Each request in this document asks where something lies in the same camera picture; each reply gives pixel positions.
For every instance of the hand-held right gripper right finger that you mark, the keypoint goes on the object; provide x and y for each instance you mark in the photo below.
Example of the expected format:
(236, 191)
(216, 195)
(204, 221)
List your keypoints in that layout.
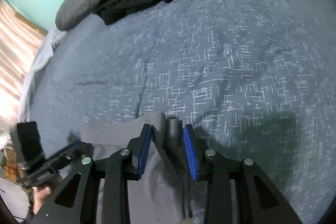
(190, 153)

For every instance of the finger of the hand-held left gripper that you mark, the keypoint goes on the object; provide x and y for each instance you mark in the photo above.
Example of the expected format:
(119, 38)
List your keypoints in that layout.
(73, 150)

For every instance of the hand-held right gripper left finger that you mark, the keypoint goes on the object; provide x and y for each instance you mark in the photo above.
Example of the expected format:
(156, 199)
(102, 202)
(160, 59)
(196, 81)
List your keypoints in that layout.
(145, 150)

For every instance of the grey boxer shorts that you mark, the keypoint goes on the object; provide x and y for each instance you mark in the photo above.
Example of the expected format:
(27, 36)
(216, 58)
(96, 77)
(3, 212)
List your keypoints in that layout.
(162, 187)

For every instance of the person's left hand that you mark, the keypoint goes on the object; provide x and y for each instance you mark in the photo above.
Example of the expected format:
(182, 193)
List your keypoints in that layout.
(42, 195)

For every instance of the white plastic bag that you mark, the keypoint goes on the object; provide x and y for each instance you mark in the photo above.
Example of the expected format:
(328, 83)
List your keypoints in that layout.
(6, 158)

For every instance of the white drawer cabinet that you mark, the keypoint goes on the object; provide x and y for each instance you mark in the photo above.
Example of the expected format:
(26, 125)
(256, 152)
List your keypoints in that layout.
(13, 200)

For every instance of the pink curtain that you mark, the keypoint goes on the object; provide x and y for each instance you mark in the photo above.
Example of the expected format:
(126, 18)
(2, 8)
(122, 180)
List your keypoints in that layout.
(15, 56)

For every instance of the wooden board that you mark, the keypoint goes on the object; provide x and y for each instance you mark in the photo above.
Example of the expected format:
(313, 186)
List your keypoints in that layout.
(34, 26)

